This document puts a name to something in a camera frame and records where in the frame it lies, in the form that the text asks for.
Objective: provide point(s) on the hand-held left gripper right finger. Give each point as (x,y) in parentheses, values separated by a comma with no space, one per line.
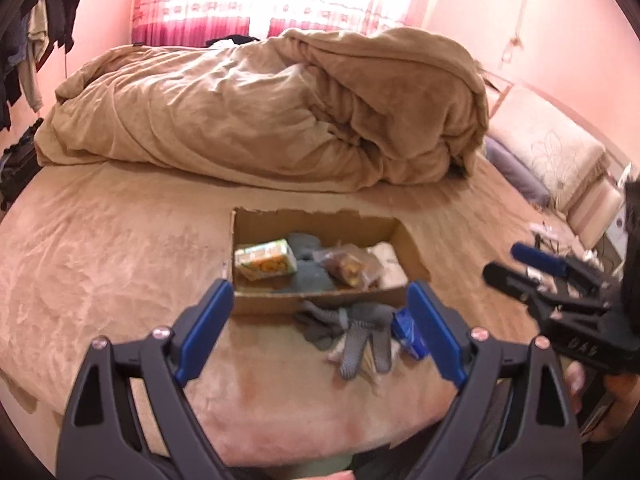
(430,322)

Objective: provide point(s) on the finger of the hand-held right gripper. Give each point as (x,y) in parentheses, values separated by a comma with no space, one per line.
(540,257)
(515,280)

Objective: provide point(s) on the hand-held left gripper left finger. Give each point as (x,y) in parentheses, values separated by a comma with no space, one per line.
(210,317)

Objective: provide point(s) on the blue snack packet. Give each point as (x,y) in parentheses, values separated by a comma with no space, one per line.
(407,332)

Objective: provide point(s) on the grey knitted glove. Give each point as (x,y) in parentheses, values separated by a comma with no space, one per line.
(357,347)
(320,327)

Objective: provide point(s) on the cardboard box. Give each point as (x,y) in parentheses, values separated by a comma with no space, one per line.
(260,225)

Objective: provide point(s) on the person's right hand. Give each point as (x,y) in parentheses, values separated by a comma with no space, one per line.
(576,385)

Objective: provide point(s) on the white packet in box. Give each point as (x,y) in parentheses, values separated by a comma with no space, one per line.
(392,265)

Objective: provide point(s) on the pink striped pillow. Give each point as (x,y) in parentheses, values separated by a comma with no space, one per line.
(595,210)

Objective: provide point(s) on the green drink carton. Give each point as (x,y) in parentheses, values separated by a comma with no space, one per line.
(265,260)

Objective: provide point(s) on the clear snack bag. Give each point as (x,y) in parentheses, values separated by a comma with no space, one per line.
(350,265)

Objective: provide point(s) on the purple pillow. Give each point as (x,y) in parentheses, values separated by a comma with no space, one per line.
(505,165)

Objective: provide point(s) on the bed with tan sheet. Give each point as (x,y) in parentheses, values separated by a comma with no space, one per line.
(125,260)

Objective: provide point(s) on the cream floral pillow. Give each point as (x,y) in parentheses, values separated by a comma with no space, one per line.
(545,150)

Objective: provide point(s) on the grey folded cloth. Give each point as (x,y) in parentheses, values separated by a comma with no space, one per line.
(310,277)

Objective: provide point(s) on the tan crumpled blanket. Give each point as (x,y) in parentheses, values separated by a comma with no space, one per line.
(225,110)

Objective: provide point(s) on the black bag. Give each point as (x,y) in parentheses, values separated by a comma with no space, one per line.
(17,170)

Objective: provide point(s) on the dark cloth by window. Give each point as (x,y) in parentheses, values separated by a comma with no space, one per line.
(232,41)

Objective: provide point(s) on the pink patterned curtains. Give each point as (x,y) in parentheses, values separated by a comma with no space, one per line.
(200,10)

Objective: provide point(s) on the hanging dark clothes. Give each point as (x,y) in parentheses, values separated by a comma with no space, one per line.
(55,5)

